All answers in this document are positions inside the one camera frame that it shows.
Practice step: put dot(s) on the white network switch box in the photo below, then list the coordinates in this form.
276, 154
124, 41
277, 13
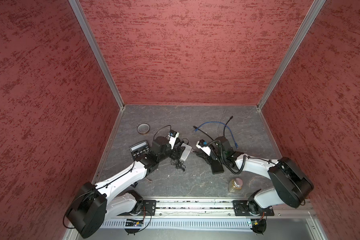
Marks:
186, 150

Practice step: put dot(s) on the brown tape roll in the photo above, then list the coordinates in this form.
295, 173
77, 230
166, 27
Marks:
143, 128

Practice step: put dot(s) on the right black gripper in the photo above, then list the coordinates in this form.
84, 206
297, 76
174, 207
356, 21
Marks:
205, 156

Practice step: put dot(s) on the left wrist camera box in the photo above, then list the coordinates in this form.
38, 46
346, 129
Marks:
173, 135

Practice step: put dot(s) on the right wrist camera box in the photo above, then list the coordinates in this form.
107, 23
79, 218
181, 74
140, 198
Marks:
203, 146

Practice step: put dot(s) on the black ribbed network switch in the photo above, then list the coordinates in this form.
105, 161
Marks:
216, 166

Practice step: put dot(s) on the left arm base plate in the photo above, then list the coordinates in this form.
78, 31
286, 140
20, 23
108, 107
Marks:
144, 207

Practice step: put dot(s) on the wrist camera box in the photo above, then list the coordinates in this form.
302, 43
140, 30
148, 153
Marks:
203, 146
173, 135

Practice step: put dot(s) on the right metal frame post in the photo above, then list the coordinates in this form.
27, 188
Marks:
305, 26

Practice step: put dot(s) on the left metal frame post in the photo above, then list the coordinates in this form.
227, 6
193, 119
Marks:
85, 26

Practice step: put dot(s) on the black power adapter with cable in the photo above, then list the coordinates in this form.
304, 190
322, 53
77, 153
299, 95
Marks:
178, 163

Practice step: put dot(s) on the aluminium front rail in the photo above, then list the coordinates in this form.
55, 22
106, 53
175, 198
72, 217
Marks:
199, 208

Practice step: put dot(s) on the amber glass jar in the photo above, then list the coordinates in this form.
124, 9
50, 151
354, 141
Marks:
235, 185

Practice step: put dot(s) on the black desk calculator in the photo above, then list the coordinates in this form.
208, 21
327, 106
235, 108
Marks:
139, 149

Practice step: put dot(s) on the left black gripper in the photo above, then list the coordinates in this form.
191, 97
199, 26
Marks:
177, 153

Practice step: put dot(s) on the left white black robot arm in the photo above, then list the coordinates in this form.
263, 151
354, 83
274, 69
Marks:
94, 204

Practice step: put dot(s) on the white slotted cable duct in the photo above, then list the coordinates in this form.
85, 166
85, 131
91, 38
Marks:
180, 224

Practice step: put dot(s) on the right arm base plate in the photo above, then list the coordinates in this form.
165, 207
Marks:
244, 209

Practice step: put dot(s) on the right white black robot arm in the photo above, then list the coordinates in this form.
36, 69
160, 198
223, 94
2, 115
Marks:
290, 185

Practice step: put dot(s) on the metal frame post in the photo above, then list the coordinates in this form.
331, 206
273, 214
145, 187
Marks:
305, 26
85, 26

